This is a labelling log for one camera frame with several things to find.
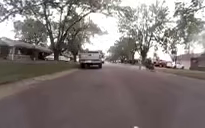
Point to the silver pickup truck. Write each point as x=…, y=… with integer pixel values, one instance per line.
x=90, y=59

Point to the grey asphalt road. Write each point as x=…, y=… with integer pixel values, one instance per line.
x=110, y=96

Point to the pale parked vehicle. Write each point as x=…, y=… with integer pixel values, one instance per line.
x=60, y=57

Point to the row of trees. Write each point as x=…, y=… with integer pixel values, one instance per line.
x=56, y=50
x=143, y=50

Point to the person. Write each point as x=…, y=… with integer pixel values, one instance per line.
x=149, y=64

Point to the red vehicle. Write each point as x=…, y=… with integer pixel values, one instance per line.
x=160, y=63

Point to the grass lawn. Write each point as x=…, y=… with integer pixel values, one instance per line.
x=20, y=70
x=196, y=74

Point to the low grey-roofed house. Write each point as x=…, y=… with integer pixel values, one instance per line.
x=20, y=50

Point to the pale concrete kerb strip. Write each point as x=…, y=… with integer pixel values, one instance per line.
x=16, y=86

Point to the low building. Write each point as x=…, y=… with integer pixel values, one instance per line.
x=198, y=62

